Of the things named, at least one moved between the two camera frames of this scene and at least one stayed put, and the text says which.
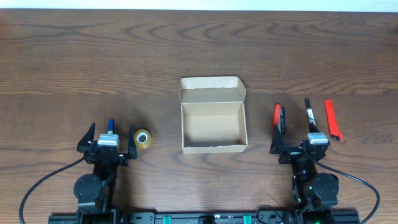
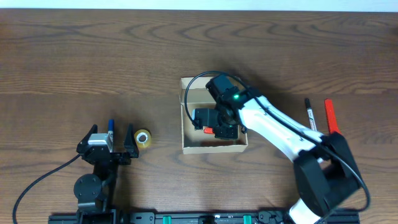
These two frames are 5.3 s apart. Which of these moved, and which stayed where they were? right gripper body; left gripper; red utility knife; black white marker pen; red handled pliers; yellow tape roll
Moved: red handled pliers; right gripper body
Stayed: black white marker pen; left gripper; yellow tape roll; red utility knife
